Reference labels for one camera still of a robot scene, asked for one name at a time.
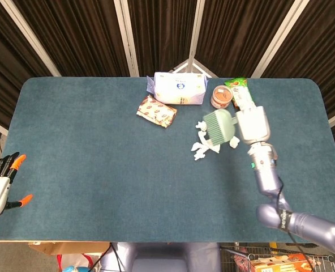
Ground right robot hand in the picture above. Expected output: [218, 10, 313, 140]
[235, 106, 271, 146]

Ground green hand brush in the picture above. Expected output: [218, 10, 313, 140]
[203, 109, 239, 144]

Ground green white snack bag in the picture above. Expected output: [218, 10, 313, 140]
[224, 77, 256, 112]

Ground round clear snack jar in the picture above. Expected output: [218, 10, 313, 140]
[210, 84, 233, 110]

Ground white purple tissue pack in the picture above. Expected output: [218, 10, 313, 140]
[146, 71, 208, 106]

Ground brown cardboard box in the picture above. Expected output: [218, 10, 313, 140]
[28, 241, 110, 256]

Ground red cream snack packet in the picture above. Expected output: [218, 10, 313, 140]
[136, 95, 178, 129]

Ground blue felt table cover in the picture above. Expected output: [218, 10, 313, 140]
[0, 76, 335, 244]

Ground orange printed carton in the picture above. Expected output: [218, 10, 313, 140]
[249, 253, 315, 272]

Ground grey blue robot torso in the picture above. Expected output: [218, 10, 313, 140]
[101, 242, 222, 272]

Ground dark brown curtain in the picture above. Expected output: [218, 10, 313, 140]
[0, 0, 335, 134]

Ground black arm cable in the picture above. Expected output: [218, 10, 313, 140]
[273, 175, 315, 272]

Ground white triangular frame base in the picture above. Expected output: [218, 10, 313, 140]
[170, 58, 218, 78]

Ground white bag red handles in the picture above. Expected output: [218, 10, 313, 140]
[56, 253, 102, 272]

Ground metal wire cart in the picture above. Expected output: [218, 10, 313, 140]
[220, 244, 335, 272]

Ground black torso cable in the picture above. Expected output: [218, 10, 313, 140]
[109, 243, 126, 269]

